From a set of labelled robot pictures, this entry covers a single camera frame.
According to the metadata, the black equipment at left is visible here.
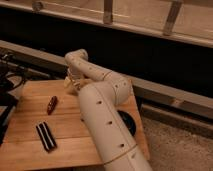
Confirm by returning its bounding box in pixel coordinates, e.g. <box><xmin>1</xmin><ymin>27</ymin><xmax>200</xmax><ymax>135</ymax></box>
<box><xmin>0</xmin><ymin>53</ymin><xmax>25</xmax><ymax>145</ymax></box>

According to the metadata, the wooden table board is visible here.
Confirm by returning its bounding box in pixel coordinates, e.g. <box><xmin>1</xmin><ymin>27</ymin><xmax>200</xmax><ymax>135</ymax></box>
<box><xmin>0</xmin><ymin>78</ymin><xmax>151</xmax><ymax>171</ymax></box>

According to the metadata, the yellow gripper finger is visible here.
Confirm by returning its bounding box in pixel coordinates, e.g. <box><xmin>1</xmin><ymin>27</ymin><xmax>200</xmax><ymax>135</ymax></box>
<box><xmin>64</xmin><ymin>77</ymin><xmax>74</xmax><ymax>94</ymax></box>

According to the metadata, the black white striped case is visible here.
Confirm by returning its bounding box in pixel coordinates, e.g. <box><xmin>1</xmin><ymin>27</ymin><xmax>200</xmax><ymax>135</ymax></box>
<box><xmin>36</xmin><ymin>122</ymin><xmax>57</xmax><ymax>152</ymax></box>

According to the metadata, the white bottle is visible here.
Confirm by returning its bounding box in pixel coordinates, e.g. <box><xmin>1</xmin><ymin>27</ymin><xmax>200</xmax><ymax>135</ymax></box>
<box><xmin>67</xmin><ymin>79</ymin><xmax>87</xmax><ymax>95</ymax></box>

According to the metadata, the black round bowl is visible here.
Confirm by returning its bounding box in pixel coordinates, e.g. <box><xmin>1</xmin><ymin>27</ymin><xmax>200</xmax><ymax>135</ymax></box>
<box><xmin>118</xmin><ymin>110</ymin><xmax>136</xmax><ymax>136</ymax></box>

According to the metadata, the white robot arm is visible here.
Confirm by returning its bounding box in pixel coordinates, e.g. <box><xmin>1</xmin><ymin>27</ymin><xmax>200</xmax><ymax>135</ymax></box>
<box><xmin>65</xmin><ymin>49</ymin><xmax>152</xmax><ymax>171</ymax></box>

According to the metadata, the metal rail frame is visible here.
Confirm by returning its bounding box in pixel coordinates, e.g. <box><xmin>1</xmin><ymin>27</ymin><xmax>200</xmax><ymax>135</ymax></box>
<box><xmin>0</xmin><ymin>0</ymin><xmax>213</xmax><ymax>48</ymax></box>

